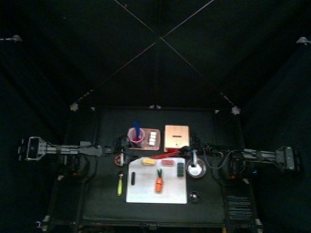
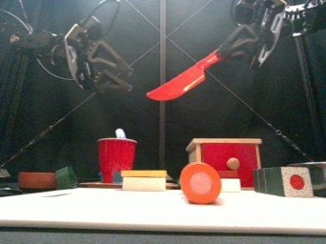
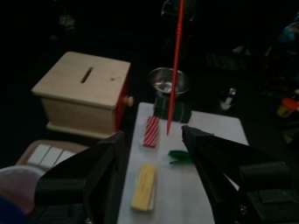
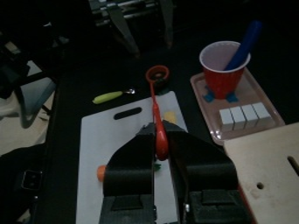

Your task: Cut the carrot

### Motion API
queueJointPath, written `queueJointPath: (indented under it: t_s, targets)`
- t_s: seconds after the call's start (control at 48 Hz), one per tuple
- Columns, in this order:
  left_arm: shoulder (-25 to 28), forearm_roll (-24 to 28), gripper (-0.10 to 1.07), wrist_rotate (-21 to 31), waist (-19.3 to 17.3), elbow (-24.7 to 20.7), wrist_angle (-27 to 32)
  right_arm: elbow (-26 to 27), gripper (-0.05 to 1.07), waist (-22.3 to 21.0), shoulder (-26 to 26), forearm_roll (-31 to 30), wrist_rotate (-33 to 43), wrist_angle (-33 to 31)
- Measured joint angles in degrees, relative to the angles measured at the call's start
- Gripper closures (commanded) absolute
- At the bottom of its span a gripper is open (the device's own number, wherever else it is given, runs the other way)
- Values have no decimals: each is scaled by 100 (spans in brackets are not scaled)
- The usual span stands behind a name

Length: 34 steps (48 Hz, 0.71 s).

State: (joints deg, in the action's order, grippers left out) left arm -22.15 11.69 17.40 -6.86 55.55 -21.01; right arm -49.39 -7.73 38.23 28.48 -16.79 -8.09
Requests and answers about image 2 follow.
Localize thin diagonal frame cord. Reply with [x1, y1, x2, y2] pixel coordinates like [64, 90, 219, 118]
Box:
[124, 0, 315, 162]
[0, 41, 163, 168]

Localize red plastic cup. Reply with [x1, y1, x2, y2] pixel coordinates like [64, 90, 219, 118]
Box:
[96, 137, 139, 184]

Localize green box with red dot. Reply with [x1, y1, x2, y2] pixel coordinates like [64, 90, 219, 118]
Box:
[254, 166, 315, 198]

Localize red toy knife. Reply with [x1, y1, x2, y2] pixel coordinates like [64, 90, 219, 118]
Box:
[145, 49, 232, 103]

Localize orange toy carrot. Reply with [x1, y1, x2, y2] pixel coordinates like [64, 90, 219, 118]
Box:
[178, 161, 223, 205]

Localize black vertical frame pole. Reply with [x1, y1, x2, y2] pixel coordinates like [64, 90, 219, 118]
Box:
[159, 0, 167, 170]

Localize wooden box with red drawer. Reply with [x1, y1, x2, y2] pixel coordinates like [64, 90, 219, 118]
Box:
[184, 137, 263, 192]

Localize small orange-red bowl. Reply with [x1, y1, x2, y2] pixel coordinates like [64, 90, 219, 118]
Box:
[16, 172, 60, 191]

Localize small dark green block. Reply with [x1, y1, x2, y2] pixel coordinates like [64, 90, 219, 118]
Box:
[55, 166, 79, 190]

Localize yellow and white sponge block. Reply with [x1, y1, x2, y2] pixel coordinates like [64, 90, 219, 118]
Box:
[120, 170, 168, 193]

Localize white cutting board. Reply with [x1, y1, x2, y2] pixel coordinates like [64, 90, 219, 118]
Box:
[0, 187, 326, 236]

